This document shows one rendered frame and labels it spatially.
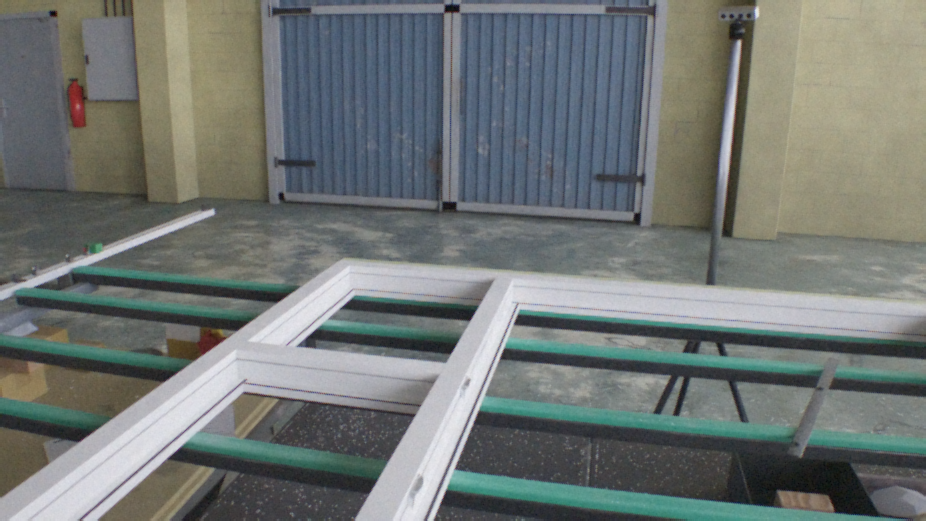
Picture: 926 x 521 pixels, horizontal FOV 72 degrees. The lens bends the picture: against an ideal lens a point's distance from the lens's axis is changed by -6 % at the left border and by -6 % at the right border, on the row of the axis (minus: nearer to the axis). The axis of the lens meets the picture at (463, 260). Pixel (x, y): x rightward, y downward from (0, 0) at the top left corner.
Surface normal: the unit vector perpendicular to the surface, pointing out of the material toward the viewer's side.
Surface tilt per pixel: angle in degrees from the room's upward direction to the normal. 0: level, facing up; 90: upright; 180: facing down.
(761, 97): 90
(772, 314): 90
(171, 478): 0
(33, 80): 90
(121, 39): 90
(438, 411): 0
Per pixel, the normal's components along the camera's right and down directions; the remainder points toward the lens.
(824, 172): -0.21, 0.26
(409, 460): 0.02, -0.96
